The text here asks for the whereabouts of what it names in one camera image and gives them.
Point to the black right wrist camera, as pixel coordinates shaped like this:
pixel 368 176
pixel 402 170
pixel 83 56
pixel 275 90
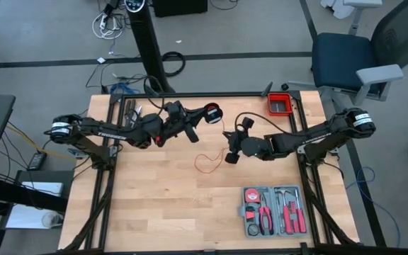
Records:
pixel 245 142

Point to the white paper scrap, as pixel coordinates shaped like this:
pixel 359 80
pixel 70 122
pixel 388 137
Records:
pixel 101 60

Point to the red plastic bin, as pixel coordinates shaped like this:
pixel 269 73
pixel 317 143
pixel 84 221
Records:
pixel 280 97

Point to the black power adapter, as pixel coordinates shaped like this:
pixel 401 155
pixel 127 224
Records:
pixel 36 161

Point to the clear plastic cup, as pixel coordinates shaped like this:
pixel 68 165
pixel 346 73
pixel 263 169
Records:
pixel 52 219

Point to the grey tool kit case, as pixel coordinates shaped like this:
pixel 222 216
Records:
pixel 243 212

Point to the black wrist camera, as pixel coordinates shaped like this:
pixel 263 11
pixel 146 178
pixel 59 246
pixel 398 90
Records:
pixel 245 142
pixel 175 110

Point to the navy office chair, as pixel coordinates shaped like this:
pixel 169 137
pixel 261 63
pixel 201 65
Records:
pixel 338 58

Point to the black aluminium table frame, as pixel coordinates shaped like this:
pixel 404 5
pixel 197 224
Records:
pixel 243 94

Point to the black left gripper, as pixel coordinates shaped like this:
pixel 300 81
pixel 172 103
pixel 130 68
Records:
pixel 191 134

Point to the red utility knife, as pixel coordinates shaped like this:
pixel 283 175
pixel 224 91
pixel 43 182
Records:
pixel 250 214

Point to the black tower fan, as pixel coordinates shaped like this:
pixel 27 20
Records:
pixel 149 46

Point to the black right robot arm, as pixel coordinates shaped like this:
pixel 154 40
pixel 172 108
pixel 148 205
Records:
pixel 314 138

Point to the silver and black hand tool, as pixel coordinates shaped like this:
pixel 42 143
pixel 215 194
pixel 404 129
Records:
pixel 137 112

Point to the white sheet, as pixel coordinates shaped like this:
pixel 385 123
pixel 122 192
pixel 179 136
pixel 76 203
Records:
pixel 42 188

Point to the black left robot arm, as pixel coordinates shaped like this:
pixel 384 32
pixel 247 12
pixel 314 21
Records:
pixel 101 132

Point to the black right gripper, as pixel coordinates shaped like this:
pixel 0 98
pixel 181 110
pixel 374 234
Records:
pixel 233 157

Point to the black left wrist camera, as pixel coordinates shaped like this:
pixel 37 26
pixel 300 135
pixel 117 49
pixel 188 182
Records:
pixel 175 110

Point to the black angled rail bracket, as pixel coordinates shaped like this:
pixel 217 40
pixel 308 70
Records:
pixel 267 89
pixel 151 90

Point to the silver hammer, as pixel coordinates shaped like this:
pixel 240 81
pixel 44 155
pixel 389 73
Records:
pixel 282 193

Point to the red tape measure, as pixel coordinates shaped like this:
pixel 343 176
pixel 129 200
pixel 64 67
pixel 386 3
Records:
pixel 252 195

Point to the white office chair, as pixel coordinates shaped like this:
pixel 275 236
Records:
pixel 360 3

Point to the black cabinet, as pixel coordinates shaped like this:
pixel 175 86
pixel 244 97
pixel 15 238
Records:
pixel 179 7

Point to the silver metal mounting bracket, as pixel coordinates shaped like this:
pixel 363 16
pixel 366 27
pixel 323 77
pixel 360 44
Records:
pixel 76 153
pixel 301 150

